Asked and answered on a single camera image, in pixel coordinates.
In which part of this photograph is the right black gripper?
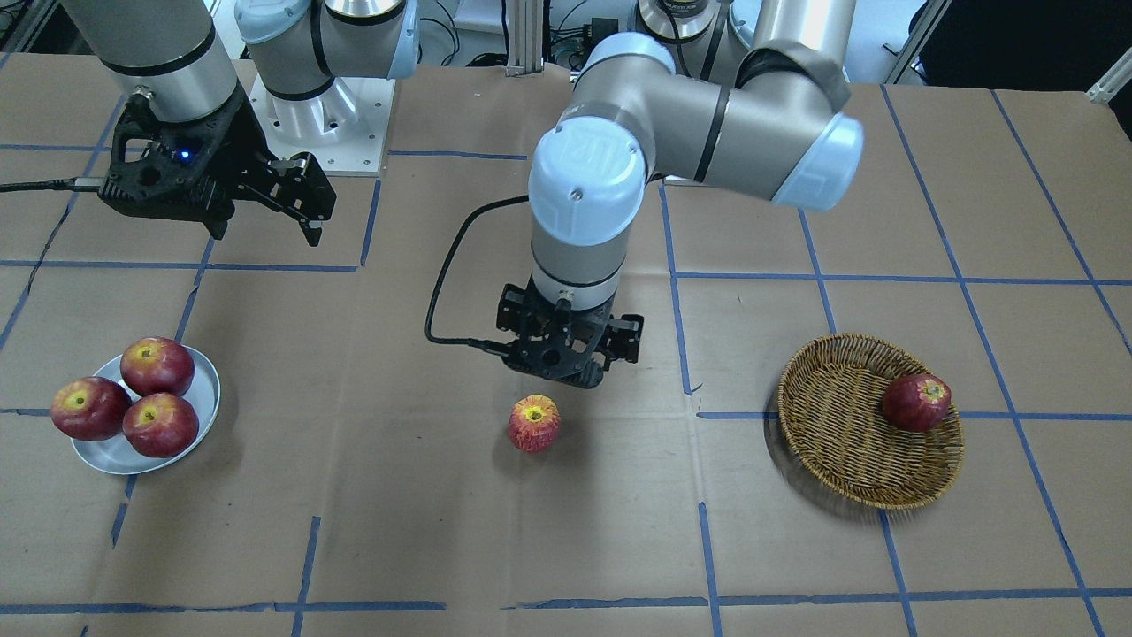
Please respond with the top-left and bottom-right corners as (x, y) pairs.
(205, 97), (337, 247)

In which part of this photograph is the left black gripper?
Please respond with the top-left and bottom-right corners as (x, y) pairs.
(496, 283), (644, 372)

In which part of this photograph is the yellow red apple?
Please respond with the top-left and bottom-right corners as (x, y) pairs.
(507, 395), (561, 453)

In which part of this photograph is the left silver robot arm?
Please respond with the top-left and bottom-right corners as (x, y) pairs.
(478, 1), (864, 379)

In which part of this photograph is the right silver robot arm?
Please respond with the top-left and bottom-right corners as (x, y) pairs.
(65, 1), (419, 246)

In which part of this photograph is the red apple on plate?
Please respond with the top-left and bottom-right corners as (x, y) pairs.
(119, 337), (195, 396)
(122, 394), (201, 458)
(49, 376), (132, 441)

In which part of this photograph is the wicker basket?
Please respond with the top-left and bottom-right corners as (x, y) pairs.
(777, 332), (967, 510)

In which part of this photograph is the light blue plate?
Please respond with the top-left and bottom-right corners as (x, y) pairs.
(70, 346), (221, 475)

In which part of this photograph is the red apple in basket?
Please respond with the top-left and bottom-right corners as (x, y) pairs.
(881, 372), (952, 433)

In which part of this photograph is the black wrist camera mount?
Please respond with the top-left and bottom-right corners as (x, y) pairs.
(96, 86), (234, 226)
(504, 303), (620, 388)

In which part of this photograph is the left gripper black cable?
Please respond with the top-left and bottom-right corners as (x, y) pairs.
(425, 195), (532, 355)

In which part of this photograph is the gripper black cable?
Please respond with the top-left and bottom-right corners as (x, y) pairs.
(0, 177), (108, 193)
(425, 195), (532, 355)

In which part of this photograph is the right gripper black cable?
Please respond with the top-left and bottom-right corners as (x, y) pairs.
(0, 177), (108, 193)

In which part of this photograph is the aluminium frame post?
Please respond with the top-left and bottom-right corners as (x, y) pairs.
(501, 1), (548, 78)

